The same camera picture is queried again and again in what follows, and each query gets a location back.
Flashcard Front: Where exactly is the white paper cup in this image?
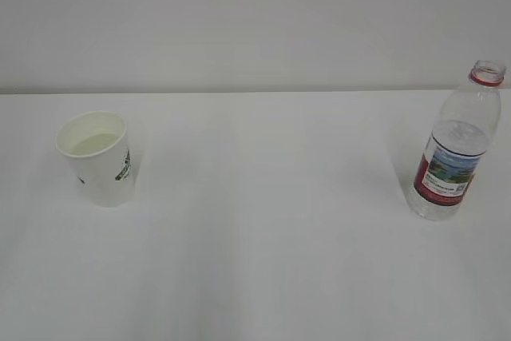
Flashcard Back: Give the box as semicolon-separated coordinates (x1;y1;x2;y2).
55;111;135;208

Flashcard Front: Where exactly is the clear water bottle red label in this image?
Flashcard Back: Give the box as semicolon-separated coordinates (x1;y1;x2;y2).
407;60;506;221

